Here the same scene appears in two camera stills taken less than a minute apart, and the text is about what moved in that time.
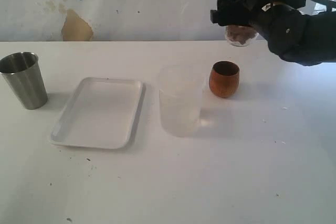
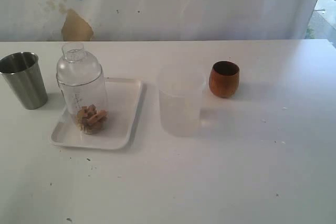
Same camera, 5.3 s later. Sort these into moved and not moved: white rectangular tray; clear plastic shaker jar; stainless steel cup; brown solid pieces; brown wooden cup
Moved: clear plastic shaker jar; brown solid pieces
Not moved: white rectangular tray; stainless steel cup; brown wooden cup
